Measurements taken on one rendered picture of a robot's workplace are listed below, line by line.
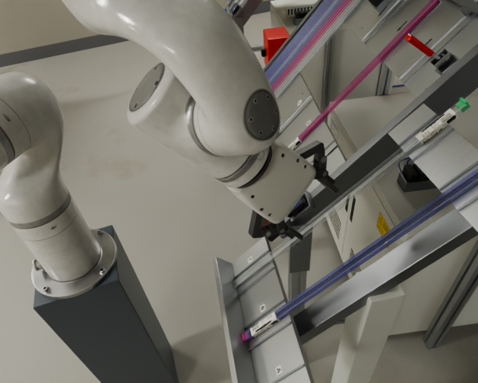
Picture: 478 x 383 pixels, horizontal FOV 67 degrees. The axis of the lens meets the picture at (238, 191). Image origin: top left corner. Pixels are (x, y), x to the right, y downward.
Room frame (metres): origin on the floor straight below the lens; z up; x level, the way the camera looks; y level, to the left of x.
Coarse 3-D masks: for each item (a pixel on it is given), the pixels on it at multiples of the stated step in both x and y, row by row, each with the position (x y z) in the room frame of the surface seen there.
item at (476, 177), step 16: (448, 192) 0.33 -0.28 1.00; (464, 192) 0.32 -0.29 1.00; (432, 208) 0.32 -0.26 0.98; (400, 224) 0.33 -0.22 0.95; (416, 224) 0.32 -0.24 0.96; (384, 240) 0.32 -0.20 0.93; (368, 256) 0.31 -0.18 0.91; (336, 272) 0.31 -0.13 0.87; (320, 288) 0.31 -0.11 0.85; (288, 304) 0.31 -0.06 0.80
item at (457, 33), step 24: (408, 0) 0.86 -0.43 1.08; (360, 24) 0.95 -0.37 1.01; (384, 24) 0.87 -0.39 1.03; (432, 24) 0.73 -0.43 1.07; (456, 24) 0.67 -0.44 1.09; (408, 48) 0.73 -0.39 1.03; (432, 48) 0.67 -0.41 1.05; (456, 48) 0.62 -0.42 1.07; (408, 72) 0.67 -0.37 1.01; (432, 72) 0.62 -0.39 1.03
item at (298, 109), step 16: (304, 80) 1.00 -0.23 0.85; (288, 96) 0.99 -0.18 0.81; (304, 96) 0.92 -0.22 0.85; (288, 112) 0.92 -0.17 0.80; (304, 112) 0.85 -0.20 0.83; (320, 112) 0.80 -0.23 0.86; (288, 128) 0.85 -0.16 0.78; (304, 128) 0.80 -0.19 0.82; (320, 128) 0.74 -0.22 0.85; (288, 144) 0.80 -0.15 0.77; (304, 144) 0.74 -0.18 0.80; (336, 144) 0.65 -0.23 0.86; (336, 160) 0.61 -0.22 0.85
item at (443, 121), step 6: (444, 114) 0.45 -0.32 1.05; (450, 114) 0.44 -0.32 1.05; (456, 114) 0.44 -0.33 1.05; (438, 120) 0.44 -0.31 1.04; (444, 120) 0.44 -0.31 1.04; (450, 120) 0.44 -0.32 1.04; (432, 126) 0.44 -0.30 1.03; (438, 126) 0.44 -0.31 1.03; (444, 126) 0.44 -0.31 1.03; (420, 132) 0.45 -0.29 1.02; (426, 132) 0.44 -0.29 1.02; (432, 132) 0.43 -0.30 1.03; (420, 138) 0.44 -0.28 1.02; (426, 138) 0.43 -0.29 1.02
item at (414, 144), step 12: (456, 108) 0.44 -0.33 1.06; (468, 108) 0.44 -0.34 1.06; (408, 144) 0.44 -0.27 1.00; (420, 144) 0.43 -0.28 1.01; (396, 156) 0.44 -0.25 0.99; (384, 168) 0.43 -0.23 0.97; (360, 180) 0.44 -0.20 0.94; (372, 180) 0.43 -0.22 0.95; (348, 192) 0.43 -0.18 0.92; (360, 192) 0.42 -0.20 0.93; (336, 204) 0.42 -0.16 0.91; (324, 216) 0.42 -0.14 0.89; (300, 228) 0.43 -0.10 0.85; (312, 228) 0.42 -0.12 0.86; (288, 240) 0.42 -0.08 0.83; (276, 252) 0.41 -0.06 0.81; (264, 264) 0.41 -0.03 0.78; (240, 276) 0.42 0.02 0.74; (252, 276) 0.40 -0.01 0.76
